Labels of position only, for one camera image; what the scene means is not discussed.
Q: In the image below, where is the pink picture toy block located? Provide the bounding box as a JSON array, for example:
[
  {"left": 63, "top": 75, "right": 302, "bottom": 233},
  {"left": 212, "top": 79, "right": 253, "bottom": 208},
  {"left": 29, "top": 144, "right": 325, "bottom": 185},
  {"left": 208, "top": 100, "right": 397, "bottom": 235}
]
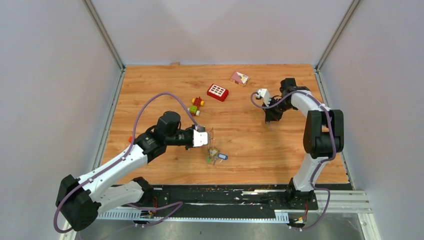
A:
[{"left": 230, "top": 71, "right": 250, "bottom": 87}]

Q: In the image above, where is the right aluminium frame post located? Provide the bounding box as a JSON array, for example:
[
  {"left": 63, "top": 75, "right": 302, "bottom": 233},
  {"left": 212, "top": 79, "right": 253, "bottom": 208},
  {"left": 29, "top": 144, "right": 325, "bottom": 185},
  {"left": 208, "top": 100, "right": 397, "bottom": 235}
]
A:
[{"left": 315, "top": 0, "right": 362, "bottom": 71}]

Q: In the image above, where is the large clear keyring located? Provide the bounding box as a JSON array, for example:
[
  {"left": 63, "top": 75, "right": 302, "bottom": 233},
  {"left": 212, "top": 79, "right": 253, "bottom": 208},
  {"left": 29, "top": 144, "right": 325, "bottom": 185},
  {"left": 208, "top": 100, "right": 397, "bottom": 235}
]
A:
[{"left": 207, "top": 127, "right": 214, "bottom": 155}]

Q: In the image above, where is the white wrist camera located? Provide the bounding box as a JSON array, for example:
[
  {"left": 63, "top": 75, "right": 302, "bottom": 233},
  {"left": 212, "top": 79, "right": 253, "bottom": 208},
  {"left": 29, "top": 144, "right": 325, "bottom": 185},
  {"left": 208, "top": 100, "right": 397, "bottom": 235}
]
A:
[
  {"left": 192, "top": 129, "right": 209, "bottom": 148},
  {"left": 255, "top": 88, "right": 272, "bottom": 107}
]

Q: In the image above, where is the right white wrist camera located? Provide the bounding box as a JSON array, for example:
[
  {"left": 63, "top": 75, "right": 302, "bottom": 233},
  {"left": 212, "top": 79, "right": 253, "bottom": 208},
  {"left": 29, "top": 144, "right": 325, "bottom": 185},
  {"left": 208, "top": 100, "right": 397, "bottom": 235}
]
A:
[{"left": 255, "top": 88, "right": 272, "bottom": 107}]

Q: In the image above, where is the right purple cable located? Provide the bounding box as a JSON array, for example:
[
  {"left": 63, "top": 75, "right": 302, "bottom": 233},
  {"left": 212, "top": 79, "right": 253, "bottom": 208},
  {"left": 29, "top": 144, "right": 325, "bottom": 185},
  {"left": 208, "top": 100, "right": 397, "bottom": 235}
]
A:
[{"left": 250, "top": 90, "right": 337, "bottom": 232}]

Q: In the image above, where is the purple cable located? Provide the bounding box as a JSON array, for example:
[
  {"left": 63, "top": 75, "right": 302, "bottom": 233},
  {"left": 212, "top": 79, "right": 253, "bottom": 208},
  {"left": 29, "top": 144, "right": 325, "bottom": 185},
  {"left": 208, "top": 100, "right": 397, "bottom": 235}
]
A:
[
  {"left": 250, "top": 90, "right": 337, "bottom": 232},
  {"left": 52, "top": 92, "right": 206, "bottom": 240}
]

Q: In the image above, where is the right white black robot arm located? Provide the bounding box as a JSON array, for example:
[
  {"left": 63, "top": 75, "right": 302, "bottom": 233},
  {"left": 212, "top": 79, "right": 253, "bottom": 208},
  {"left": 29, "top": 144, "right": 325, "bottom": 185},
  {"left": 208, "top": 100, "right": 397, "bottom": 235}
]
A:
[{"left": 255, "top": 78, "right": 344, "bottom": 209}]

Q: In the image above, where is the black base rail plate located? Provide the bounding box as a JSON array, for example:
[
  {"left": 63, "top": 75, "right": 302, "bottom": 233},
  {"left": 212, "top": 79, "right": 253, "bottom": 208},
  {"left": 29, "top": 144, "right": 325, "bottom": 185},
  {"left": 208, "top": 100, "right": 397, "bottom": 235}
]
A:
[{"left": 99, "top": 184, "right": 374, "bottom": 224}]

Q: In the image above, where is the red window toy brick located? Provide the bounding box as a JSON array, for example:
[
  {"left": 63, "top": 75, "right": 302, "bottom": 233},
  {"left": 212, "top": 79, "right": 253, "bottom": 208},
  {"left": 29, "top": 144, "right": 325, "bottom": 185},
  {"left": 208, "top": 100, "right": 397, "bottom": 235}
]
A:
[{"left": 206, "top": 83, "right": 229, "bottom": 102}]

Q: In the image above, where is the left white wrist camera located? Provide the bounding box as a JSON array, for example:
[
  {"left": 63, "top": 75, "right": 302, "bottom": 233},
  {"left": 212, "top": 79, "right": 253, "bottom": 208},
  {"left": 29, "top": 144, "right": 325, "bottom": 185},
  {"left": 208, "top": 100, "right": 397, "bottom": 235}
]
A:
[{"left": 192, "top": 129, "right": 209, "bottom": 148}]

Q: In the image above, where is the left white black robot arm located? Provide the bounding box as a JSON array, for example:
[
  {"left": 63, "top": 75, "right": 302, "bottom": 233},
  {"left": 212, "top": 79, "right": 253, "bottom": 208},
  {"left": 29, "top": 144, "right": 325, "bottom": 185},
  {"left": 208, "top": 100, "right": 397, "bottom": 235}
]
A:
[{"left": 55, "top": 111, "right": 209, "bottom": 232}]

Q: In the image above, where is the colourful toy brick car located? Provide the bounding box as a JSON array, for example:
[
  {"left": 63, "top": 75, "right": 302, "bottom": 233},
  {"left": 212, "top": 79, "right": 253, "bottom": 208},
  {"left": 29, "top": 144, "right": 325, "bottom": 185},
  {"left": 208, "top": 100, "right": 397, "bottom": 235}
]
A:
[{"left": 187, "top": 97, "right": 205, "bottom": 117}]

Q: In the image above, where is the aluminium frame post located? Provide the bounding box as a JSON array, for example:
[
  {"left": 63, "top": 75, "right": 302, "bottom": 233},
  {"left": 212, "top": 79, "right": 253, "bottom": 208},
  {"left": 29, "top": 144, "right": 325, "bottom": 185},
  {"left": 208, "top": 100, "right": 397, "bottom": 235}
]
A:
[
  {"left": 315, "top": 0, "right": 362, "bottom": 71},
  {"left": 82, "top": 0, "right": 125, "bottom": 71}
]

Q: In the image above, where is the bunch of coloured keys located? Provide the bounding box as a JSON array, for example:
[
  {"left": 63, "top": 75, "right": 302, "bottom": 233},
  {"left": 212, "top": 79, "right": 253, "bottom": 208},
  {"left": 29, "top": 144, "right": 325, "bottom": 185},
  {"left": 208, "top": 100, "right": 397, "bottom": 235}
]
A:
[{"left": 206, "top": 147, "right": 229, "bottom": 165}]

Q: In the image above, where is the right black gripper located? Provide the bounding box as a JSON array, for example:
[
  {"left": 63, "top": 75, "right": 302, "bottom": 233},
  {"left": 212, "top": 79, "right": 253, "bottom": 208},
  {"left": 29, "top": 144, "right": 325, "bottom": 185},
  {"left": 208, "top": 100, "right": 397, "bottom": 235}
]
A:
[{"left": 261, "top": 96, "right": 295, "bottom": 122}]

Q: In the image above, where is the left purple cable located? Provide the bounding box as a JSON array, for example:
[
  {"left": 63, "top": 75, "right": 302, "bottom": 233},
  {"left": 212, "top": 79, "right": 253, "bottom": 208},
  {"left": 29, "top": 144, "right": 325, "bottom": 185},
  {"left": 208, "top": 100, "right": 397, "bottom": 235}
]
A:
[{"left": 52, "top": 92, "right": 206, "bottom": 240}]

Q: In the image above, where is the left aluminium frame post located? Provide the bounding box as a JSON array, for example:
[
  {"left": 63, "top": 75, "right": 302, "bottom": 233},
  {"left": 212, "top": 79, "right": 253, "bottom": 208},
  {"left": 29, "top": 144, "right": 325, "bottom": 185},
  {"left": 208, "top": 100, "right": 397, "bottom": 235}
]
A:
[{"left": 82, "top": 0, "right": 125, "bottom": 71}]

